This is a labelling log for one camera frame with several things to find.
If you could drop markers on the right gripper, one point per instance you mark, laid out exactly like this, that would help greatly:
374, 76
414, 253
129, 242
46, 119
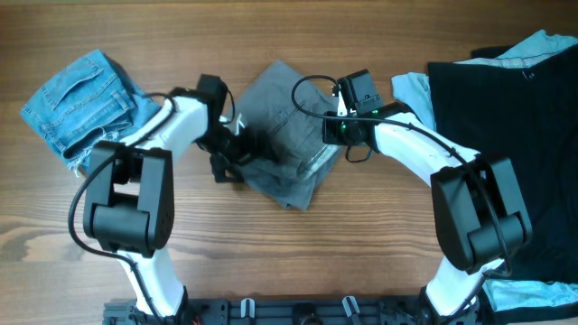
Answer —
330, 134

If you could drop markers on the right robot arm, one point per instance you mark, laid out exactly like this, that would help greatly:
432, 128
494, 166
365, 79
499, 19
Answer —
480, 216

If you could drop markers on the folded blue denim shorts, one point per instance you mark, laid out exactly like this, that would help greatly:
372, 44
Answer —
90, 100

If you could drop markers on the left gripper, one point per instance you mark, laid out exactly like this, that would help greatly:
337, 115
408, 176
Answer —
246, 149

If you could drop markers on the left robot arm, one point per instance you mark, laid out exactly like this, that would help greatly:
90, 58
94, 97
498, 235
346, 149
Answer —
129, 196

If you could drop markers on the light blue garment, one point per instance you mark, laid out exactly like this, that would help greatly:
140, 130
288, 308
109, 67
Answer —
413, 89

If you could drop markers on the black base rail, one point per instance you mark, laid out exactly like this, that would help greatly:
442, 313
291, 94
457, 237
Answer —
348, 310

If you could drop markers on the grey shorts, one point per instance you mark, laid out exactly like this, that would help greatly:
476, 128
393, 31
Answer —
304, 160

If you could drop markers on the black garment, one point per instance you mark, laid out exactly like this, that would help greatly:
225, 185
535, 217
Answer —
530, 116

